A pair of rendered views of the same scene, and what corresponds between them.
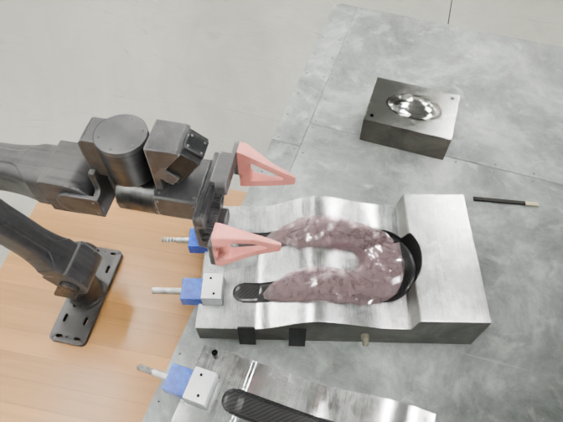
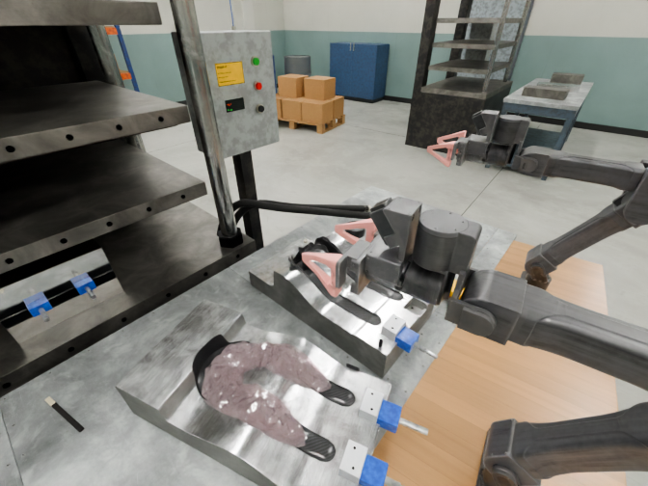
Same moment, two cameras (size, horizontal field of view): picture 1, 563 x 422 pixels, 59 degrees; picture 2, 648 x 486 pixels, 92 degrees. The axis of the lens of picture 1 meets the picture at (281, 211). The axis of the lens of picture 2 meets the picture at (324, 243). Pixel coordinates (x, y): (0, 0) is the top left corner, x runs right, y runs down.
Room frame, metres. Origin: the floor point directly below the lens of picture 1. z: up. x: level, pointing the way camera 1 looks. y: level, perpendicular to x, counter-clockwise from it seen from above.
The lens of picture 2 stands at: (0.72, 0.16, 1.50)
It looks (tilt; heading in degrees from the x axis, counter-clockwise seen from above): 35 degrees down; 202
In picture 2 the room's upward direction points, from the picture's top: straight up
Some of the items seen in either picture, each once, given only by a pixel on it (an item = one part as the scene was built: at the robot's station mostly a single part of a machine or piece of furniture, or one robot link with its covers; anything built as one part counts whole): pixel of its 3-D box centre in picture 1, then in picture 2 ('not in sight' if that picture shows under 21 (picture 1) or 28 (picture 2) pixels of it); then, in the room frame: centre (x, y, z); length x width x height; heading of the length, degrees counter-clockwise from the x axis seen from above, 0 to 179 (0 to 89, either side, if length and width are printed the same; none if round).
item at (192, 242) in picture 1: (194, 240); (379, 476); (0.48, 0.17, 0.86); 0.13 x 0.05 x 0.05; 89
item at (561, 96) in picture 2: not in sight; (542, 118); (-4.34, 1.16, 0.46); 1.90 x 0.70 x 0.92; 164
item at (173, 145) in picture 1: (186, 169); (390, 235); (0.34, 0.11, 1.25); 0.07 x 0.06 x 0.11; 170
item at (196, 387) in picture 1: (174, 379); (410, 341); (0.21, 0.17, 0.89); 0.13 x 0.05 x 0.05; 71
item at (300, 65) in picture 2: not in sight; (298, 79); (-6.25, -3.34, 0.44); 0.59 x 0.59 x 0.88
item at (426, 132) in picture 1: (409, 117); not in sight; (0.83, -0.30, 0.84); 0.20 x 0.15 x 0.07; 71
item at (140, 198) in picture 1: (143, 185); (426, 277); (0.36, 0.17, 1.21); 0.07 x 0.06 x 0.07; 79
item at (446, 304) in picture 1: (334, 265); (260, 391); (0.43, -0.10, 0.86); 0.50 x 0.26 x 0.11; 89
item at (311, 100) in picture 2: not in sight; (304, 100); (-4.52, -2.38, 0.37); 1.20 x 0.82 x 0.74; 82
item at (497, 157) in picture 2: not in sight; (499, 152); (-0.23, 0.28, 1.21); 0.07 x 0.06 x 0.07; 79
